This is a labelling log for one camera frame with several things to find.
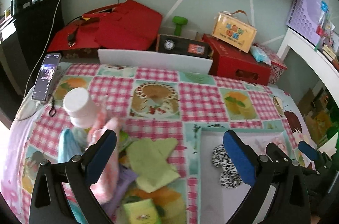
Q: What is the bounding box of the black phone lanyard loop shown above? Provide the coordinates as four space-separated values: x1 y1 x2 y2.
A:
48 94 58 118

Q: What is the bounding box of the smartphone with lit screen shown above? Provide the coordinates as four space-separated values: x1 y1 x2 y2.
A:
32 53 61 103

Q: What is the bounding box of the light green cloth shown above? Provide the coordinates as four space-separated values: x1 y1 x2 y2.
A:
126 137 181 193

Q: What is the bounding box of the black box with gauge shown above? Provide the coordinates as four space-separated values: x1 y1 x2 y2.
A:
156 34 213 59

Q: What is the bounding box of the green dumbbell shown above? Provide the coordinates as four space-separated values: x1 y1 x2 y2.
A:
172 16 188 36

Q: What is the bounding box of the yellow box with handle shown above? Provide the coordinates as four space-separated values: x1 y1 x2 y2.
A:
211 10 257 53

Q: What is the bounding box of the white foam board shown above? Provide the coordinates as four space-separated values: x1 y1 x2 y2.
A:
98 49 213 74

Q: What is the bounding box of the black cabinet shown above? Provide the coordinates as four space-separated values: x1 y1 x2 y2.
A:
1 0 64 120

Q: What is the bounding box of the white plastic bottle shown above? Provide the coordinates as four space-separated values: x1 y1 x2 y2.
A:
63 87 98 129

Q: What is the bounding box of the red cardboard box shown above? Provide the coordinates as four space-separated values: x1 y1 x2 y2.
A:
202 34 271 85

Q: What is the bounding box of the leopard print scrunchie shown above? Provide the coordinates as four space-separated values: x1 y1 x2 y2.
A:
211 144 242 188

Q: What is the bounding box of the light blue cloth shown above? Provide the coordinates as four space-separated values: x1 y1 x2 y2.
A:
57 128 83 163

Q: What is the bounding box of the purple tissue packet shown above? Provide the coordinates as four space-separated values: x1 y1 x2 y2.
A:
102 164 138 218

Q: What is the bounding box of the blue wipes packet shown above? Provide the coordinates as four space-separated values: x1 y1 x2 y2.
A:
250 46 271 66

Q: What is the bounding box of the white charging cable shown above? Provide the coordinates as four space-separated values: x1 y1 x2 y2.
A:
14 0 64 122

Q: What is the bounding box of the white shelf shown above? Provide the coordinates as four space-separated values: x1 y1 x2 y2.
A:
277 28 339 105

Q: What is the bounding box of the purple perforated basket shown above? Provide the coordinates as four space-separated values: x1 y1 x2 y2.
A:
286 0 328 46

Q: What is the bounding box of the red gift bag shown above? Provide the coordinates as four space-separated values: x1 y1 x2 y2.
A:
47 0 163 58

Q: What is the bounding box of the pink checkered food tablecloth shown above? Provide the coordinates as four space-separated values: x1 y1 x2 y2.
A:
1 63 311 223

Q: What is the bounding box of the pink fluffy cloth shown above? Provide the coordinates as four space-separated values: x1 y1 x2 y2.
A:
87 96 123 204

